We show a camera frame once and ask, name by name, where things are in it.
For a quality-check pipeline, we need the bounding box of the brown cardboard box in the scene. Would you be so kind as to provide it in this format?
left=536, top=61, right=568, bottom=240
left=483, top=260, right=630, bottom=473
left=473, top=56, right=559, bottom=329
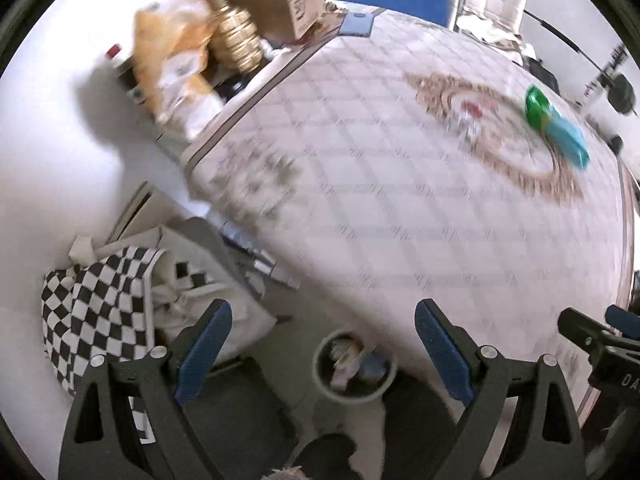
left=220, top=0, right=343, bottom=43

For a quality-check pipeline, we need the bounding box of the black white checkered bag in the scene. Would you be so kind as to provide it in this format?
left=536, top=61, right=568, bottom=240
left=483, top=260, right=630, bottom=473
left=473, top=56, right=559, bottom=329
left=40, top=246, right=168, bottom=443

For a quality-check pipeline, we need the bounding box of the black round container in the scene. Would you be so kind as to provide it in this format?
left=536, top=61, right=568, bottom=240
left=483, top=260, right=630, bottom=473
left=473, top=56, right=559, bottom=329
left=215, top=72, right=251, bottom=103

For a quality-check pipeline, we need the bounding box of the green blue tissue packet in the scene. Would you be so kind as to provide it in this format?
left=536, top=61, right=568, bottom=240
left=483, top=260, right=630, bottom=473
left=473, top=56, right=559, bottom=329
left=524, top=85, right=591, bottom=170

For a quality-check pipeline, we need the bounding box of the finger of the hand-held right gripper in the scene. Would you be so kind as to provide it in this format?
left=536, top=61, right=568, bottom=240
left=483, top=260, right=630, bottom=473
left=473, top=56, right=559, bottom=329
left=557, top=307, right=618, bottom=356
left=605, top=304, right=640, bottom=341

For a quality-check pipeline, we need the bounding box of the yellow plastic bag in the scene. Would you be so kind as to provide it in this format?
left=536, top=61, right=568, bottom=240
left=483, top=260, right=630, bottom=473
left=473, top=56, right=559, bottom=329
left=132, top=0, right=223, bottom=138

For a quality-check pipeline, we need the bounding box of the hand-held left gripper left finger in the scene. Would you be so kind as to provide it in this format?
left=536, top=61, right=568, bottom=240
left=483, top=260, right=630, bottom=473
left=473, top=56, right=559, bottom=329
left=57, top=298, right=233, bottom=480

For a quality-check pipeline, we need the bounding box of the blue phone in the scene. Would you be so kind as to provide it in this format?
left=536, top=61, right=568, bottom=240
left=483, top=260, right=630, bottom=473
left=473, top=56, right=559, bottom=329
left=339, top=10, right=377, bottom=37

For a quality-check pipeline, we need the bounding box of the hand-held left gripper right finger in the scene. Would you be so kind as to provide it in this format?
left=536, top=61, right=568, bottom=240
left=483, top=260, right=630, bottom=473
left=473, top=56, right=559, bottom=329
left=414, top=298, right=586, bottom=480

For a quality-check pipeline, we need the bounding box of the gold ribbed bottle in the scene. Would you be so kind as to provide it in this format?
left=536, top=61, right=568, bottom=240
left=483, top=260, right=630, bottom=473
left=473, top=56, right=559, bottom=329
left=201, top=0, right=263, bottom=73

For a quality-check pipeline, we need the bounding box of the patterned quilted tablecloth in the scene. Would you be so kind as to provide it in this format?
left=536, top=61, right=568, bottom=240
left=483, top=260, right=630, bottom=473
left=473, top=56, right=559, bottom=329
left=182, top=7, right=633, bottom=411

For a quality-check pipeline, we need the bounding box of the grey round waste bin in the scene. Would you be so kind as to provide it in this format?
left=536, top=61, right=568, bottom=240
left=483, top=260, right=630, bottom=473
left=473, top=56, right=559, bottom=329
left=312, top=329, right=399, bottom=405

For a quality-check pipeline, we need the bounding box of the white cloth bag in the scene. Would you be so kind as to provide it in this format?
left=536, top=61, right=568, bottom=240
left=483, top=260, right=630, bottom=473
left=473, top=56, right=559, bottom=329
left=150, top=225, right=276, bottom=361

